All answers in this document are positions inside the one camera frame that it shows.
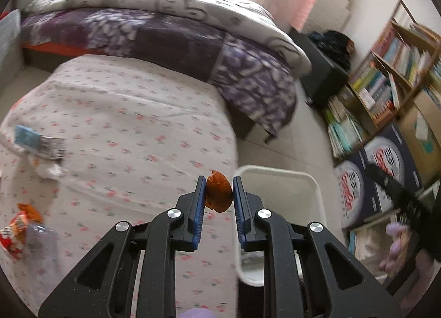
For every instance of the purple patterned blanket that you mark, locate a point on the purple patterned blanket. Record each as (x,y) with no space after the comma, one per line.
(172,42)

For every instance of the stack of floor books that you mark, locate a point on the stack of floor books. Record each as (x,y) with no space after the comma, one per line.
(344,128)

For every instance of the person's right hand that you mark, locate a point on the person's right hand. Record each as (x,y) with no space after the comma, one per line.
(396,245)

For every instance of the wooden bookshelf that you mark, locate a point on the wooden bookshelf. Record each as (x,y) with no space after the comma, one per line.
(403,87)

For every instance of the cherry print tablecloth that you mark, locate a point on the cherry print tablecloth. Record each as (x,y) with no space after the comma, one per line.
(120,114)

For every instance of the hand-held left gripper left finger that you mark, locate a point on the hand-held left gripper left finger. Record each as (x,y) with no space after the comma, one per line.
(199,214)

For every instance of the person's left hand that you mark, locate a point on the person's left hand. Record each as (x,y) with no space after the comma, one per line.
(196,314)

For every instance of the blue and white wrapper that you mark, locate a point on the blue and white wrapper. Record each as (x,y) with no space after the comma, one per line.
(34,140)

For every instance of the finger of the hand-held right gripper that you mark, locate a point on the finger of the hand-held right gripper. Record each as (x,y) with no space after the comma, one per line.
(386,182)

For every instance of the brown cardboard box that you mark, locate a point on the brown cardboard box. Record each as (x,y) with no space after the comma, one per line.
(420,121)

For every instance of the pile of dark clothes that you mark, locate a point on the pile of dark clothes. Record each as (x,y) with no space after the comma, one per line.
(334,46)

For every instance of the red and orange snack wrapper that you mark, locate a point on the red and orange snack wrapper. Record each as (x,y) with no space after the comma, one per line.
(13,235)

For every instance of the orange peel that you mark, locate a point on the orange peel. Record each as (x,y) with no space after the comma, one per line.
(217,194)

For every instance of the white tissue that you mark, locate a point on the white tissue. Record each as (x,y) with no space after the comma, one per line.
(46,168)

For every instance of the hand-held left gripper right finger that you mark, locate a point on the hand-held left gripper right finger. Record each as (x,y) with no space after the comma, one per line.
(239,214)

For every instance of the black storage bench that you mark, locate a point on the black storage bench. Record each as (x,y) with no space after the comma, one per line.
(320,73)

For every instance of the grey checked cloth cover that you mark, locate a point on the grey checked cloth cover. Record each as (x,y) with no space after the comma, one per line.
(8,39)

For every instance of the white plastic bin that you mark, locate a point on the white plastic bin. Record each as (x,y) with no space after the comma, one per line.
(293,194)

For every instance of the navy printed cardboard box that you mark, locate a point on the navy printed cardboard box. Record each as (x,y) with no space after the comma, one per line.
(386,166)
(351,194)

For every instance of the rows of shelf books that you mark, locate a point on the rows of shelf books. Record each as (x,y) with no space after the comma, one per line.
(375,94)

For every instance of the white grey printed duvet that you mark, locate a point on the white grey printed duvet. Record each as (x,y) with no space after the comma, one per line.
(155,4)

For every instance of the white cabinet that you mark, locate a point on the white cabinet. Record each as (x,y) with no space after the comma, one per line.
(327,11)

